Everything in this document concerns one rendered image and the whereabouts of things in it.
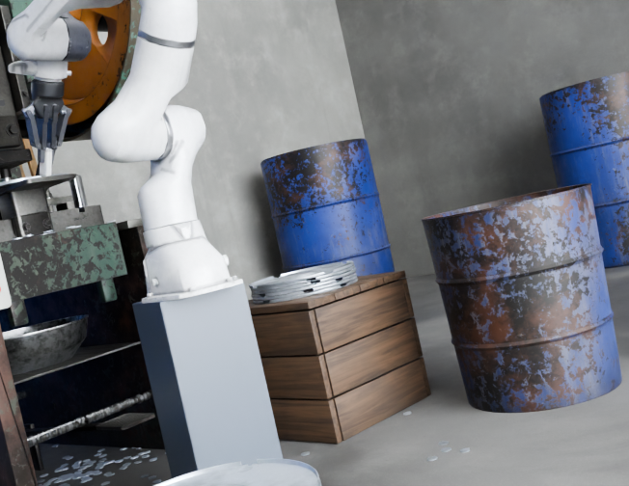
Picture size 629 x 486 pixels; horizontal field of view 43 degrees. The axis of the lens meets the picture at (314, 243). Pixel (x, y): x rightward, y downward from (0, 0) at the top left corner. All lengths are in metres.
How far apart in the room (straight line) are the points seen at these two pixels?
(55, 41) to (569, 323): 1.31
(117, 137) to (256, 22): 3.41
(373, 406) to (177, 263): 0.74
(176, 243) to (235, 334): 0.21
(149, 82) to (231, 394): 0.63
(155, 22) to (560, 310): 1.07
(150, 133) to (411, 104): 3.74
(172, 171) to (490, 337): 0.82
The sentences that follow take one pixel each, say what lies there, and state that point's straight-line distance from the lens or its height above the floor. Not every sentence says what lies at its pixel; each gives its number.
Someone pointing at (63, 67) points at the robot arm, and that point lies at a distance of 2.03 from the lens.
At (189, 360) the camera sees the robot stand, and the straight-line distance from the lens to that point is 1.57.
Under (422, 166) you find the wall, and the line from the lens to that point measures 5.22.
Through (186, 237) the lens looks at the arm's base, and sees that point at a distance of 1.59.
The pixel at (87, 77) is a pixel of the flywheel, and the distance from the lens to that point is 2.55.
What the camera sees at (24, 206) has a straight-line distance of 2.16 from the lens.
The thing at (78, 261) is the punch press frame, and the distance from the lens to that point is 2.14.
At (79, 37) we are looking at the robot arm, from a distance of 1.94.
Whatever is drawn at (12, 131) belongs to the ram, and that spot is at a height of 0.93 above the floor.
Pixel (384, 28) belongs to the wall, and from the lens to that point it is 5.35.
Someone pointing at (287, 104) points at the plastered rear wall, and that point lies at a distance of 4.93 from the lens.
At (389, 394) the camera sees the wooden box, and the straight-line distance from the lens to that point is 2.10.
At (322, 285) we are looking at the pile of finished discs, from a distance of 2.12.
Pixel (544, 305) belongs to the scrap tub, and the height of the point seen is 0.24.
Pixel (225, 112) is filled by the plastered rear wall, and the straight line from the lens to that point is 4.54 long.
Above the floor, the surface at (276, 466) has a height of 0.23.
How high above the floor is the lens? 0.55
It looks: 2 degrees down
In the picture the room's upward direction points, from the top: 12 degrees counter-clockwise
